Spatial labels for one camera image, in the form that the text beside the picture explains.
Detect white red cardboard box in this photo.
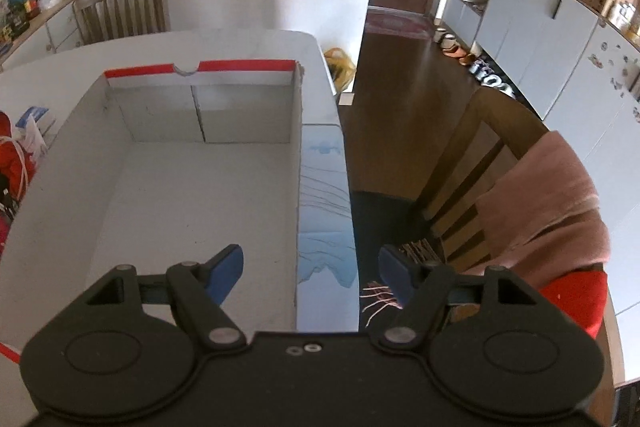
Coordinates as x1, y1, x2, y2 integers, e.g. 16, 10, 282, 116
1, 60, 337, 426

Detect red cloth garment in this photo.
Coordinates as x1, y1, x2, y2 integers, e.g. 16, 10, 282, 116
0, 113, 36, 251

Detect pink fringed scarf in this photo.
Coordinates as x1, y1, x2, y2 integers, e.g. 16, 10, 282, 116
360, 129, 612, 327

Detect near wooden dining chair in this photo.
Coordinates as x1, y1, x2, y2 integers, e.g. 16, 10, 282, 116
416, 88, 615, 425

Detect wooden dining chair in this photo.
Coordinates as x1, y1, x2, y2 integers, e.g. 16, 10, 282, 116
416, 88, 615, 425
73, 0, 168, 44

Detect red chair cushion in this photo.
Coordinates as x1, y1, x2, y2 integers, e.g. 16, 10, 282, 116
539, 270, 608, 339

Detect yellow plastic bag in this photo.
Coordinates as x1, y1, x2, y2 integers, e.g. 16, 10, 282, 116
323, 48, 357, 94

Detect black white slippers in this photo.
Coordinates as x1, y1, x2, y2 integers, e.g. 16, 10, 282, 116
469, 58, 515, 98

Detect small blue white box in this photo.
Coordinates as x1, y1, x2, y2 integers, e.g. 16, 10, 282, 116
15, 106, 56, 138

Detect red patterned doormat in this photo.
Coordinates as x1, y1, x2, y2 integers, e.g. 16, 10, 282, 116
364, 6, 435, 40

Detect white storage cabinet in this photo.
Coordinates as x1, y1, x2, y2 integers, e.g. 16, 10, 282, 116
439, 0, 640, 313

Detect far wooden dining chair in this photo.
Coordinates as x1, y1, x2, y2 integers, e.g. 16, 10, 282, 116
73, 0, 168, 44

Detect wooden sideboard with drawers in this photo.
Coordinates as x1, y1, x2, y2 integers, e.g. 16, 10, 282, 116
1, 0, 84, 70

